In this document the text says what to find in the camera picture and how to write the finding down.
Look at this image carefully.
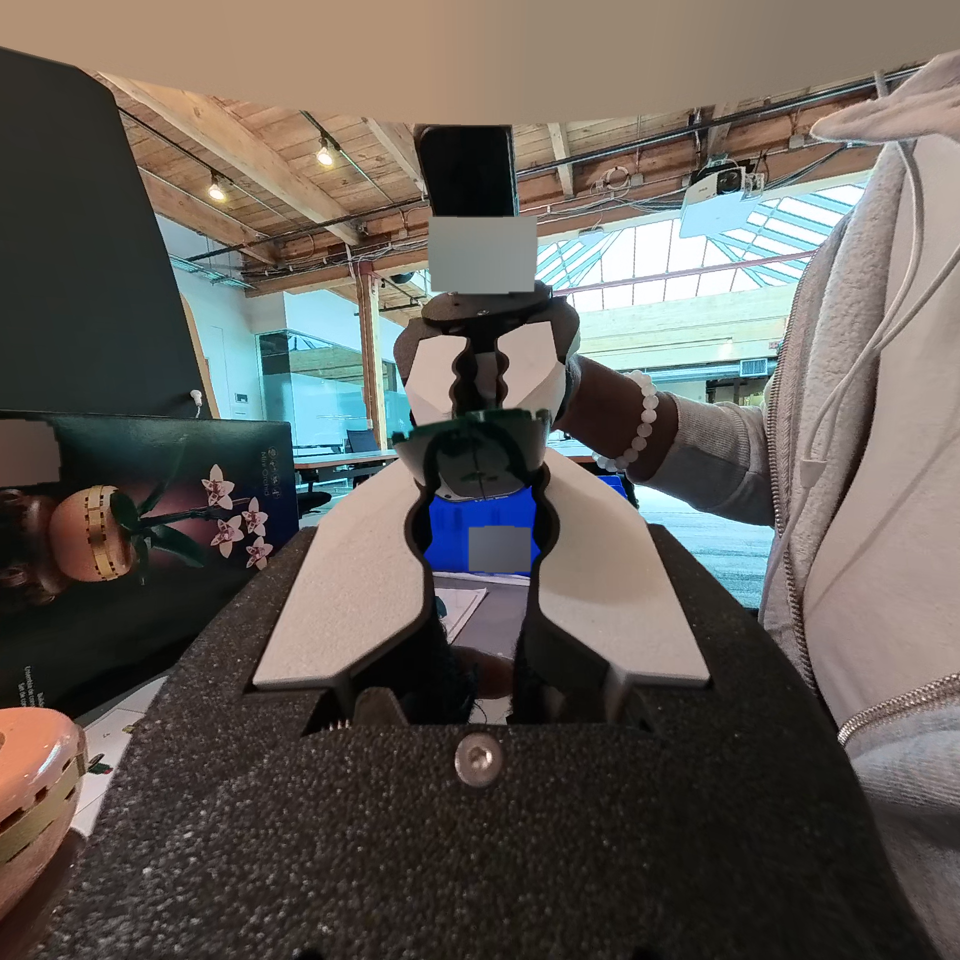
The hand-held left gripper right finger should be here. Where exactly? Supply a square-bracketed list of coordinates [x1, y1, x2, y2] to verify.
[523, 447, 712, 723]

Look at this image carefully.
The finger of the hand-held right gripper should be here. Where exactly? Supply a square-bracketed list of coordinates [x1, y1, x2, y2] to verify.
[405, 333, 487, 429]
[486, 318, 567, 421]

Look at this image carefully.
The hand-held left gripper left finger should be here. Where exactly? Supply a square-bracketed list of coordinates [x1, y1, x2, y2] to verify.
[252, 446, 438, 715]

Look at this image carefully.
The dark green leaf piece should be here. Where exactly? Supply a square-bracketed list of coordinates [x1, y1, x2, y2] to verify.
[390, 407, 554, 502]

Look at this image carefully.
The person's right forearm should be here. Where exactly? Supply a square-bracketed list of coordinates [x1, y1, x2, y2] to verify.
[622, 390, 789, 528]

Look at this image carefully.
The grey desk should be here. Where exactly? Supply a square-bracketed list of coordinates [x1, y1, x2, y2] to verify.
[431, 573, 535, 665]

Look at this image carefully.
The person's right hand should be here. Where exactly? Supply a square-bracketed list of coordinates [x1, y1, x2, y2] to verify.
[555, 354, 650, 455]

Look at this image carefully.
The person's left hand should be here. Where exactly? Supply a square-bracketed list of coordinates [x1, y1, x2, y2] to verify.
[452, 646, 520, 700]

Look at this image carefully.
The blue bin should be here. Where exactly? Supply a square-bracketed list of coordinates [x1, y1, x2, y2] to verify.
[426, 472, 639, 577]

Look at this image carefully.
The wooden table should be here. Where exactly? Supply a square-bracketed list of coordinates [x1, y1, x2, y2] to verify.
[292, 448, 400, 489]

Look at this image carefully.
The white ceiling projector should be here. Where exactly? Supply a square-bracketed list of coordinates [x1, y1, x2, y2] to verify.
[678, 159, 768, 241]

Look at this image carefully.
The black orchid set box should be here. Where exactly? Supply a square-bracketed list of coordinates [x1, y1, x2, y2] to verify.
[0, 411, 303, 721]

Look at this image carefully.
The person in grey hoodie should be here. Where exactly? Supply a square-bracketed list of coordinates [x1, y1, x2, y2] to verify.
[757, 52, 960, 960]

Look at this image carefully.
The orange brick pot model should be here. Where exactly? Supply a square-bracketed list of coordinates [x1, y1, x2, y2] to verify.
[0, 705, 89, 910]

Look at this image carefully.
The dark panel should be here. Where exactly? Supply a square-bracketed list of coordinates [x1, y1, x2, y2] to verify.
[0, 46, 219, 420]

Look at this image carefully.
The wooden post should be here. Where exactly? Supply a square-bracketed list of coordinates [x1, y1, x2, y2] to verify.
[355, 262, 385, 451]

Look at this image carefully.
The white bead bracelet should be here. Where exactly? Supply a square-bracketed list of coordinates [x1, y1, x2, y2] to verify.
[591, 369, 663, 474]

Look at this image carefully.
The white cord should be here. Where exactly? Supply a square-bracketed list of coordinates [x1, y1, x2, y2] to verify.
[796, 138, 925, 492]
[768, 243, 960, 560]

